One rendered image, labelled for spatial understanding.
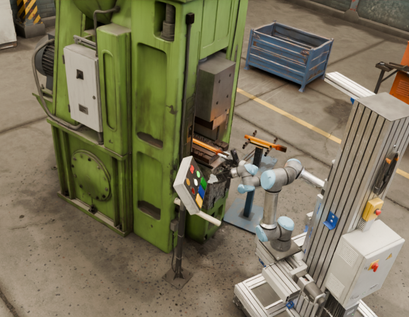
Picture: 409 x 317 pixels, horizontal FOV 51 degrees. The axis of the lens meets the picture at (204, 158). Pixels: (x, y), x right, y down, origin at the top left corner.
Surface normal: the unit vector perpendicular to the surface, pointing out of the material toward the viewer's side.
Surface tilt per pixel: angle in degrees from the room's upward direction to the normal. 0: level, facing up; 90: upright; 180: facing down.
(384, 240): 0
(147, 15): 89
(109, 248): 0
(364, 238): 0
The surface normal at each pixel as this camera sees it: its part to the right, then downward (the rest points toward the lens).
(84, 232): 0.08, -0.81
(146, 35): -0.56, 0.43
